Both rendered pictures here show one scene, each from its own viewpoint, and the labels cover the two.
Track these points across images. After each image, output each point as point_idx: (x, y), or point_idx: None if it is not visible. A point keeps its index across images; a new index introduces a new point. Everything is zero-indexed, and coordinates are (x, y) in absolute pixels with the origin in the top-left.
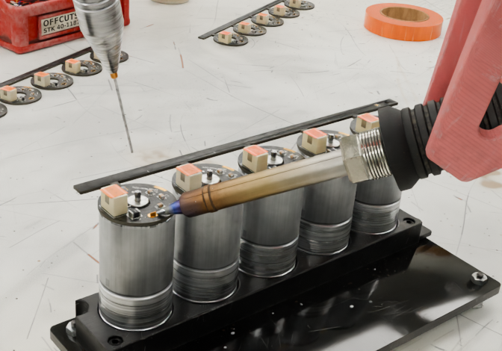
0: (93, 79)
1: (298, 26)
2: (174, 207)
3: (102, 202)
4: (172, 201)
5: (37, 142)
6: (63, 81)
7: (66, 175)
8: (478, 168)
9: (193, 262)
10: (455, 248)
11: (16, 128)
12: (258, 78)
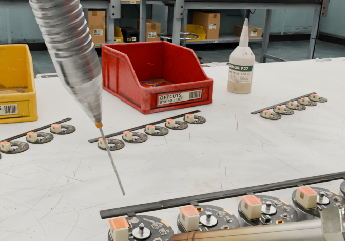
0: (180, 132)
1: (315, 111)
2: None
3: (111, 230)
4: (169, 237)
5: (134, 167)
6: (163, 131)
7: (142, 191)
8: None
9: None
10: None
11: (125, 157)
12: (284, 141)
